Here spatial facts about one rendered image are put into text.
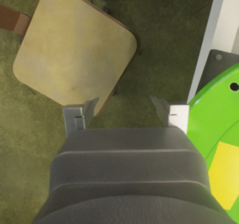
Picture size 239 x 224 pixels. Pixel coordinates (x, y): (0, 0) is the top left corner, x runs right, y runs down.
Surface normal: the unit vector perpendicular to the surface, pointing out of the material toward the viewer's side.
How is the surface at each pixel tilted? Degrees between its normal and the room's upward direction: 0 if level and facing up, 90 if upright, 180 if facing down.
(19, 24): 44
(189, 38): 0
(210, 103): 25
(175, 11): 0
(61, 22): 0
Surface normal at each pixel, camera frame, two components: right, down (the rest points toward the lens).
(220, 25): -0.01, 0.29
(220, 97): -0.31, -0.01
